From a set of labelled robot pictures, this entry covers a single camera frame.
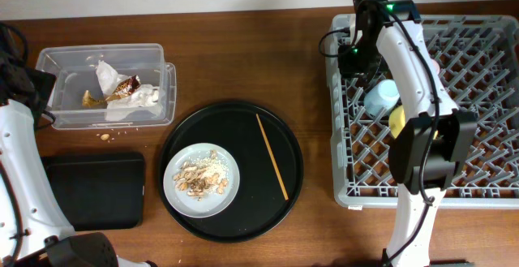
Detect white tissue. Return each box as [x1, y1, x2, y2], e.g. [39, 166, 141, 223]
[96, 61, 161, 122]

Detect gold snack wrapper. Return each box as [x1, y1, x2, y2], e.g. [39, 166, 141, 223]
[82, 75, 141, 108]

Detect food scraps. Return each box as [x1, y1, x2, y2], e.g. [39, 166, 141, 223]
[173, 149, 229, 201]

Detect grey plate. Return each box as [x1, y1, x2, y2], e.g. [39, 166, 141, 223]
[161, 143, 240, 218]

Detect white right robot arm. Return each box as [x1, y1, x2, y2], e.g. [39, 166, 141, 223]
[338, 0, 477, 266]

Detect clear plastic waste bin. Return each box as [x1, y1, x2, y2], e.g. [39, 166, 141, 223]
[36, 43, 177, 130]

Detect wooden chopstick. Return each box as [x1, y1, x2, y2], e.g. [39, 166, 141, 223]
[255, 114, 289, 201]

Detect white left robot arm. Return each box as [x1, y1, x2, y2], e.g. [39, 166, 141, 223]
[1, 23, 137, 267]

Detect black rectangular tray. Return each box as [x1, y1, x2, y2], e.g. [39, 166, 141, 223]
[41, 152, 145, 231]

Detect grey dishwasher rack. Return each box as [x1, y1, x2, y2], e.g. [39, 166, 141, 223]
[325, 15, 518, 209]

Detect blue cup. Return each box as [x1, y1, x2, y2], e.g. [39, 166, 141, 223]
[364, 80, 400, 117]

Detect pink cup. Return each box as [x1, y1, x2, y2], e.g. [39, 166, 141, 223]
[431, 59, 440, 75]

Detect round black serving tray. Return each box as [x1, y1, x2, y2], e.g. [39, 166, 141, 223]
[157, 101, 304, 243]

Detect yellow bowl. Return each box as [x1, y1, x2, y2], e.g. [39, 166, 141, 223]
[388, 104, 439, 140]

